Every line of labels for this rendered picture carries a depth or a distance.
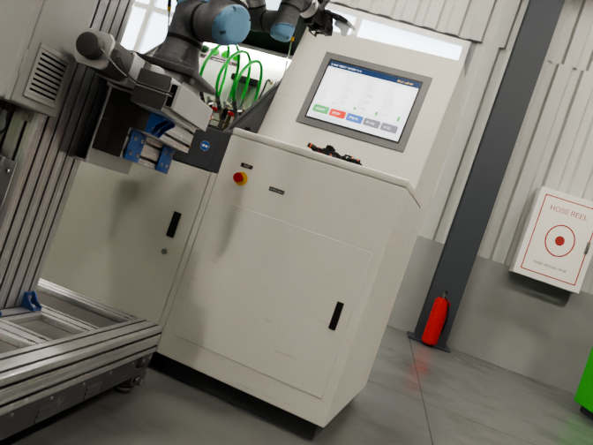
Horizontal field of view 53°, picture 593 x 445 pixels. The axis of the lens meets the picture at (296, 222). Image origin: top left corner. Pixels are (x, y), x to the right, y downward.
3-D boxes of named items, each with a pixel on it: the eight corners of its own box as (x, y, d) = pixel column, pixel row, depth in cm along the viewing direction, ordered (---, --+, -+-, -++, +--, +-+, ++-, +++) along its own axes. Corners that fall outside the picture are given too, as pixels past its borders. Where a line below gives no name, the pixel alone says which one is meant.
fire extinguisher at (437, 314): (421, 342, 559) (439, 288, 559) (420, 340, 574) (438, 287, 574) (438, 349, 557) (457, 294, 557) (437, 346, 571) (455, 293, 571)
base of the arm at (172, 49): (187, 69, 176) (198, 38, 176) (142, 56, 179) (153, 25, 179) (203, 84, 191) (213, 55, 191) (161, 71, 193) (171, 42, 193)
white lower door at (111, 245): (21, 282, 244) (75, 127, 244) (26, 282, 246) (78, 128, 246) (151, 341, 225) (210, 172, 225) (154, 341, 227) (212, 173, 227)
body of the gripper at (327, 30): (315, 38, 218) (297, 23, 208) (320, 16, 219) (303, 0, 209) (333, 37, 214) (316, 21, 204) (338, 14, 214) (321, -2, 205)
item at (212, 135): (79, 127, 244) (92, 91, 244) (86, 130, 248) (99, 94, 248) (208, 170, 226) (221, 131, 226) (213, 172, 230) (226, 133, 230)
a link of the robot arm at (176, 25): (185, 47, 193) (198, 7, 193) (213, 50, 185) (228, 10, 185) (158, 30, 183) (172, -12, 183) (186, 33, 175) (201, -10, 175)
